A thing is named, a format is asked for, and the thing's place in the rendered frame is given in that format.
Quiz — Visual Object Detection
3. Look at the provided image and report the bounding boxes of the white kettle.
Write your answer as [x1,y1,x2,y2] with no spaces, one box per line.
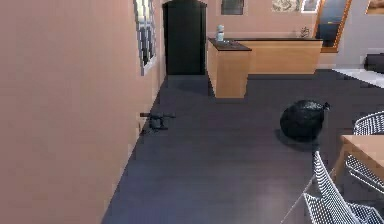
[215,24,226,43]

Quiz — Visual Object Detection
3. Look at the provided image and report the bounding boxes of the white framed wall picture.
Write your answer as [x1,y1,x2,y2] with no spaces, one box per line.
[300,0,322,14]

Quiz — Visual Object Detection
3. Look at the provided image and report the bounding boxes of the black garbage bag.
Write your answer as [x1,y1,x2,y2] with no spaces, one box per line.
[279,99,331,143]

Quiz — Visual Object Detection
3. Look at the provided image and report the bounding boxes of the dark sofa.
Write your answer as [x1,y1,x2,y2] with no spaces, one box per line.
[363,52,384,75]

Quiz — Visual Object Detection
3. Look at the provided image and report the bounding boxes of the wooden framed doorway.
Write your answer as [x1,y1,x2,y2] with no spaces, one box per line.
[312,0,354,54]

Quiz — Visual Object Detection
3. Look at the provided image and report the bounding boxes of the wooden counter with dark top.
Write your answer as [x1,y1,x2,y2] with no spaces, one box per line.
[206,36,324,100]

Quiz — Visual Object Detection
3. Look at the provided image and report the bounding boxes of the pale floral wall picture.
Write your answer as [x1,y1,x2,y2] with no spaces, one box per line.
[271,0,301,13]

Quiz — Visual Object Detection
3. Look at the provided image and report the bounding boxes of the brown framed wall picture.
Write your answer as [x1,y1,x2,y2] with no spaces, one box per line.
[365,0,384,16]

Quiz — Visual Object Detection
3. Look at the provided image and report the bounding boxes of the wooden table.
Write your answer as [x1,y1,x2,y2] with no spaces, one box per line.
[332,134,384,184]

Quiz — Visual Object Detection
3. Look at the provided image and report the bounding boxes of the dark framed wall picture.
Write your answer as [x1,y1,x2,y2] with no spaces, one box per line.
[220,0,245,16]

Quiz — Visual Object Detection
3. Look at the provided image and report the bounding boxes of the black tall fridge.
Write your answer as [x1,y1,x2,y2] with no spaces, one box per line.
[162,0,208,76]

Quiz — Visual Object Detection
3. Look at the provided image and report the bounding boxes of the white mesh chair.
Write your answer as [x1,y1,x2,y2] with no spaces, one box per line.
[344,110,384,195]
[282,150,384,224]

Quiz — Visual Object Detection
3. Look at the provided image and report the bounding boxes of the white framed window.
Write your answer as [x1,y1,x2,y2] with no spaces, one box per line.
[132,0,158,77]

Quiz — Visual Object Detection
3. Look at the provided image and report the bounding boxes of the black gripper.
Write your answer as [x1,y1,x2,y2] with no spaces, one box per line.
[139,111,177,135]

